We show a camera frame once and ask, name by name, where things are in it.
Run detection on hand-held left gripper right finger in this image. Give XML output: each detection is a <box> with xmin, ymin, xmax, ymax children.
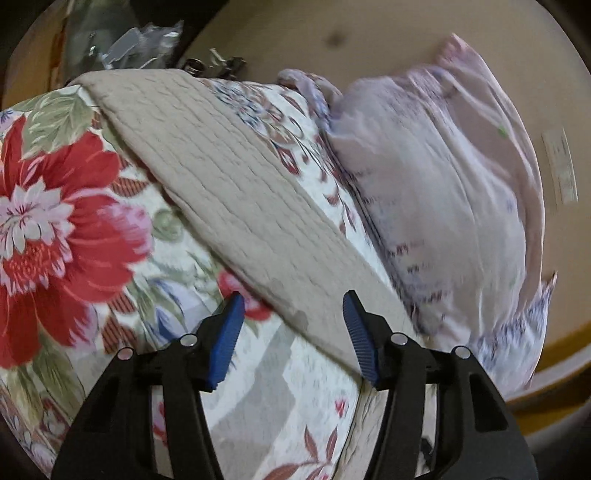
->
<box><xmin>342</xmin><ymin>289</ymin><xmax>539</xmax><ymax>480</ymax></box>

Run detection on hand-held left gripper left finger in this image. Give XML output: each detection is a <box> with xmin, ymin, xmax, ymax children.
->
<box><xmin>51</xmin><ymin>291</ymin><xmax>246</xmax><ymax>480</ymax></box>

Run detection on beige cable knit sweater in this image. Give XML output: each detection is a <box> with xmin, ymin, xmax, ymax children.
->
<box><xmin>69</xmin><ymin>69</ymin><xmax>419</xmax><ymax>370</ymax></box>

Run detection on lavender tree printed pillow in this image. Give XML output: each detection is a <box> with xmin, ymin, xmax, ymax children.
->
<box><xmin>466</xmin><ymin>272</ymin><xmax>559</xmax><ymax>398</ymax></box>

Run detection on pale pink printed pillow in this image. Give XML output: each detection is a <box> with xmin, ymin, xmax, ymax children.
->
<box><xmin>277</xmin><ymin>34</ymin><xmax>548</xmax><ymax>352</ymax></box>

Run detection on floral printed bedsheet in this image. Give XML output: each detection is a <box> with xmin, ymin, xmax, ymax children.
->
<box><xmin>0</xmin><ymin>78</ymin><xmax>444</xmax><ymax>480</ymax></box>

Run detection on yellow wooden bed headboard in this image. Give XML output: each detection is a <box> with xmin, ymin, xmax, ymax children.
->
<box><xmin>505</xmin><ymin>342</ymin><xmax>591</xmax><ymax>444</ymax></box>

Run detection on small metal clips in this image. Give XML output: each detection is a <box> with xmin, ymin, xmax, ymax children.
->
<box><xmin>184</xmin><ymin>47</ymin><xmax>246</xmax><ymax>78</ymax></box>

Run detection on clear plastic bag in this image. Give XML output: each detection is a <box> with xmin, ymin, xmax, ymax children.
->
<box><xmin>90</xmin><ymin>21</ymin><xmax>185</xmax><ymax>70</ymax></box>

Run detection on white wall plate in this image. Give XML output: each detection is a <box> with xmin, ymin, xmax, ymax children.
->
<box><xmin>541</xmin><ymin>129</ymin><xmax>580</xmax><ymax>205</ymax></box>

